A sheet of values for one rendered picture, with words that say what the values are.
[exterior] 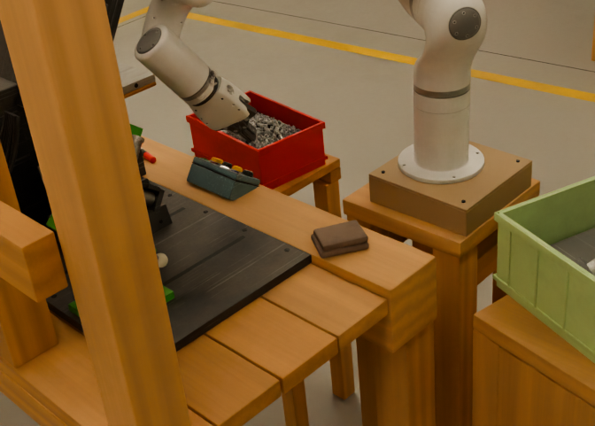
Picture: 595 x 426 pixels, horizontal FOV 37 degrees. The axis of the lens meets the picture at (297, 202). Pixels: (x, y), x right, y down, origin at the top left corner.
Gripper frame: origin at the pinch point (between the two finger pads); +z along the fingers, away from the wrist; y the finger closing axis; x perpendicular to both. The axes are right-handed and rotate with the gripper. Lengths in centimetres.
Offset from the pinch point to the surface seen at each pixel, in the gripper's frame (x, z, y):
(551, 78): -199, 234, -5
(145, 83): -16.4, -10.4, 22.5
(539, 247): 34, 22, -52
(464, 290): 25, 43, -28
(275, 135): -22.5, 26.3, 12.4
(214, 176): 2.5, 6.4, 13.7
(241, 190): 6.0, 10.1, 8.8
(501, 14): -293, 266, 27
